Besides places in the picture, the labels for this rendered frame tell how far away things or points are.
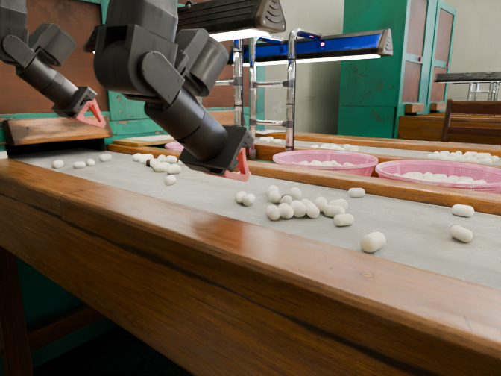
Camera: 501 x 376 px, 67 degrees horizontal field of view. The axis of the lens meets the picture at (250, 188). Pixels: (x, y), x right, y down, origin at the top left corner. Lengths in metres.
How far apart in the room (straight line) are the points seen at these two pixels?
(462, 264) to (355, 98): 3.17
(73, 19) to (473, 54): 5.01
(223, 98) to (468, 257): 1.43
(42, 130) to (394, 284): 1.09
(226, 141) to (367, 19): 3.16
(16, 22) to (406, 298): 0.78
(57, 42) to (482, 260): 0.82
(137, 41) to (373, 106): 3.19
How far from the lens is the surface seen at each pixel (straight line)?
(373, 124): 3.53
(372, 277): 0.37
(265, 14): 0.73
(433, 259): 0.49
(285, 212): 0.58
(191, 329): 0.50
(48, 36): 0.91
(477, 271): 0.49
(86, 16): 1.42
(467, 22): 5.82
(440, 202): 0.72
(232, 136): 0.53
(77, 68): 1.38
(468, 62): 5.75
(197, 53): 0.50
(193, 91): 0.51
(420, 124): 3.43
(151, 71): 0.43
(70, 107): 0.90
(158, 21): 0.44
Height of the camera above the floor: 0.92
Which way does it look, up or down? 13 degrees down
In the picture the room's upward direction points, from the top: straight up
